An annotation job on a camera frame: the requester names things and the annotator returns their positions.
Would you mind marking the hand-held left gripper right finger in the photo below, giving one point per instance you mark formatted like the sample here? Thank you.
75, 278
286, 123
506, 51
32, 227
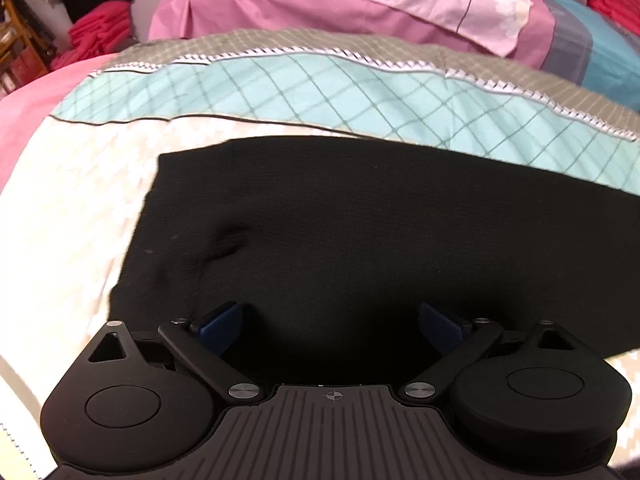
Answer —
440, 327

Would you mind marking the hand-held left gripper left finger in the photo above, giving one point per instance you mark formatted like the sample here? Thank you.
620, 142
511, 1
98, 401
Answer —
221, 325

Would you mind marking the black pants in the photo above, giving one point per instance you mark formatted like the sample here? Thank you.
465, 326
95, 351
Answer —
325, 225

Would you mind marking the beige and teal patterned quilt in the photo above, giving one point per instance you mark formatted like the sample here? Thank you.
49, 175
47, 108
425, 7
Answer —
310, 85

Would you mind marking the pink blanket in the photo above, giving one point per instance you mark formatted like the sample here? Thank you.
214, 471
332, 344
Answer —
30, 115

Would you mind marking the blue grey striped pillow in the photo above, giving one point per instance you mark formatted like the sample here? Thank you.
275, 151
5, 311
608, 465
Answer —
595, 45

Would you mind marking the pink floral pillow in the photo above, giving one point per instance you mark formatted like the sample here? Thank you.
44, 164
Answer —
350, 0

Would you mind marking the wooden chair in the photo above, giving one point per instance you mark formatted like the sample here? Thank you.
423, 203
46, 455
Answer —
22, 40

